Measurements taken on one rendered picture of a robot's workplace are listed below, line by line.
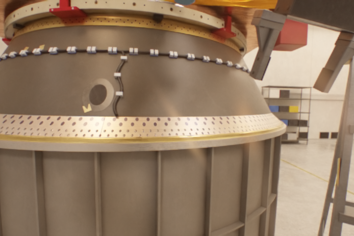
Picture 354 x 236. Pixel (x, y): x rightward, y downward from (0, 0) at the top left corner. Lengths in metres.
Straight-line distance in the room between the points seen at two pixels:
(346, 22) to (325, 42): 8.45
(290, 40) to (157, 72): 0.72
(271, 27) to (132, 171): 0.55
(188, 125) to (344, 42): 0.47
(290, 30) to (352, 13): 0.81
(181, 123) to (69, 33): 0.61
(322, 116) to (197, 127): 8.03
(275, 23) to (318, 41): 8.34
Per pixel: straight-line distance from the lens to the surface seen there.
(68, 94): 0.78
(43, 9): 1.10
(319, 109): 8.53
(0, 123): 0.89
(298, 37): 1.22
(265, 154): 1.04
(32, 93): 0.88
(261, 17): 0.34
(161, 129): 0.65
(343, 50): 0.43
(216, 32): 1.10
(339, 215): 0.93
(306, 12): 0.36
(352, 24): 0.41
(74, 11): 0.98
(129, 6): 0.94
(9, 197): 0.91
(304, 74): 8.16
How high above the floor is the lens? 1.28
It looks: 4 degrees down
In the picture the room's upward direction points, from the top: 1 degrees clockwise
